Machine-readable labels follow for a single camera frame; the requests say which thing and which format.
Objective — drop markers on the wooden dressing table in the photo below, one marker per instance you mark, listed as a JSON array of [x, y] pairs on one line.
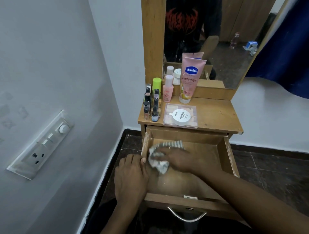
[[217, 113]]

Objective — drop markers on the wooden drawer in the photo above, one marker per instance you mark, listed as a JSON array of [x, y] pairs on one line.
[[193, 183]]

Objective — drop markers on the small pink bottle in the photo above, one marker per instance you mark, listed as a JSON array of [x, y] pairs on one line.
[[168, 92]]

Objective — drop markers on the clear plastic flat box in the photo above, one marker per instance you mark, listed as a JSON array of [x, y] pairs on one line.
[[169, 121]]

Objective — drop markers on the dressing table mirror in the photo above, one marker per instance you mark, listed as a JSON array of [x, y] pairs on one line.
[[229, 62]]

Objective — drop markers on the group of nail polish bottles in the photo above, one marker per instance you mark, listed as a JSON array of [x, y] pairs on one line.
[[151, 106]]

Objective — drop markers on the person's left hand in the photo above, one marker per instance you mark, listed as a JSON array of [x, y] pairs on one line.
[[130, 180]]

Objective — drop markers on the person's left thumb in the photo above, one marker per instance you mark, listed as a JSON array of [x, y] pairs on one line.
[[144, 164]]

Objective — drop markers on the white round jar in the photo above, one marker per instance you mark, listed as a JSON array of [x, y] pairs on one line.
[[181, 117]]

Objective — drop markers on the person's right forearm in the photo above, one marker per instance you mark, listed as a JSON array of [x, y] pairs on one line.
[[246, 205]]

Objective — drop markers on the blue curtain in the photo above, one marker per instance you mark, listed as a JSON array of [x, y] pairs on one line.
[[284, 48]]

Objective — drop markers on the white wall switchboard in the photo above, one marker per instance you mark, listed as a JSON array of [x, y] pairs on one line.
[[39, 147]]

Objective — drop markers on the grey striped cleaning cloth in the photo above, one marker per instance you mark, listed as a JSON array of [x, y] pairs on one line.
[[158, 166]]

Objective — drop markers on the person's left forearm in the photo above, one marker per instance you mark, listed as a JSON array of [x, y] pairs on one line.
[[123, 217]]

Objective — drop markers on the pink lotion tube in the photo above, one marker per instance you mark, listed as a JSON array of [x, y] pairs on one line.
[[192, 79]]

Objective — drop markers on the person's right hand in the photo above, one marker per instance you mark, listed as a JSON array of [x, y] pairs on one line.
[[183, 161]]

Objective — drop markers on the person's right fingers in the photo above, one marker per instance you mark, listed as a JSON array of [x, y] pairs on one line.
[[169, 153]]

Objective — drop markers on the green capped bottle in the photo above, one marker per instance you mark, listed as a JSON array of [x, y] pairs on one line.
[[157, 85]]

